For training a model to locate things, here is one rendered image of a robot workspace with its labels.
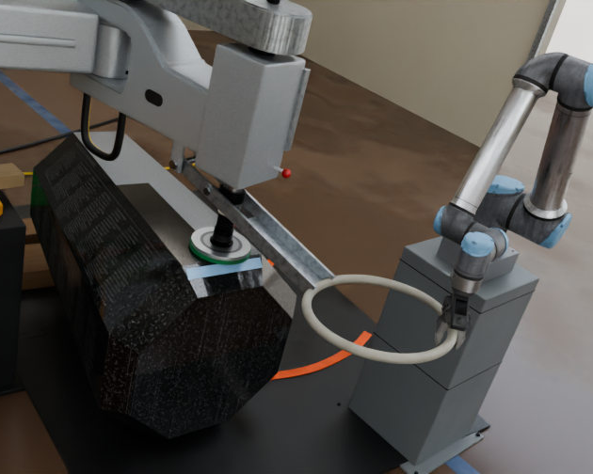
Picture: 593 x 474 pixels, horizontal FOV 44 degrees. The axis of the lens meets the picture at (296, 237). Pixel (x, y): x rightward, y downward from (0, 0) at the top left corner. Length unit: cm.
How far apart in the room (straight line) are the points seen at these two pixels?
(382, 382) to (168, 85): 151
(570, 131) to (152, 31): 139
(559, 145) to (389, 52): 561
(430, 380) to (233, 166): 121
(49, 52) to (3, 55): 15
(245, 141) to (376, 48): 592
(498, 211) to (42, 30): 170
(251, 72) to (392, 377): 146
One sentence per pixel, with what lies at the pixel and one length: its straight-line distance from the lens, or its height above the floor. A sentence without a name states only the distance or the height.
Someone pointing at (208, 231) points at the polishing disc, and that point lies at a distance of 266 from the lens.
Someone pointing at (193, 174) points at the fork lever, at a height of 105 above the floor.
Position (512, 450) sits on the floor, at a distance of 354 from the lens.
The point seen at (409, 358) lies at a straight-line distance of 212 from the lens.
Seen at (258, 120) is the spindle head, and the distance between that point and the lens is 228.
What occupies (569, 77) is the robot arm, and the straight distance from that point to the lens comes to 240.
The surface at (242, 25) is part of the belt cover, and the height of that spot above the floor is 160.
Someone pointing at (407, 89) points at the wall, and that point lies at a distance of 787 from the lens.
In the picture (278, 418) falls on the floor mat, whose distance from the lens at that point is 317.
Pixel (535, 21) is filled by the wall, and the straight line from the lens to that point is 711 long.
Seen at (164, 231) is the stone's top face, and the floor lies 80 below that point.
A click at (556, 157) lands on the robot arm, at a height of 142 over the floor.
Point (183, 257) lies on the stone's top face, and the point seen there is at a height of 80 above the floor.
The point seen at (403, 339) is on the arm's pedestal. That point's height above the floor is 49.
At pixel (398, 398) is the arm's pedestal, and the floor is 24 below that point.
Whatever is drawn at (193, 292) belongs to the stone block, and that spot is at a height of 74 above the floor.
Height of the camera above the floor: 209
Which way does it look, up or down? 27 degrees down
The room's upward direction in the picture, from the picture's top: 15 degrees clockwise
